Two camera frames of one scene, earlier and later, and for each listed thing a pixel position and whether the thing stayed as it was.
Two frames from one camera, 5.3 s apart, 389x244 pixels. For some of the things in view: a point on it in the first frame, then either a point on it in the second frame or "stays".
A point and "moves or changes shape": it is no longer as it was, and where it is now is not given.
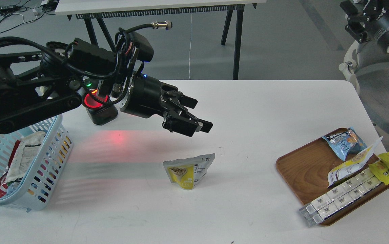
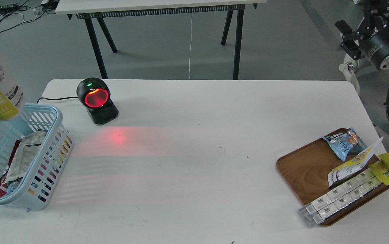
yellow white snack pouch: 186,172 moves or changes shape
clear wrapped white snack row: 312,214 stays
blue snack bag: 346,142 stays
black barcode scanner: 100,108 stays
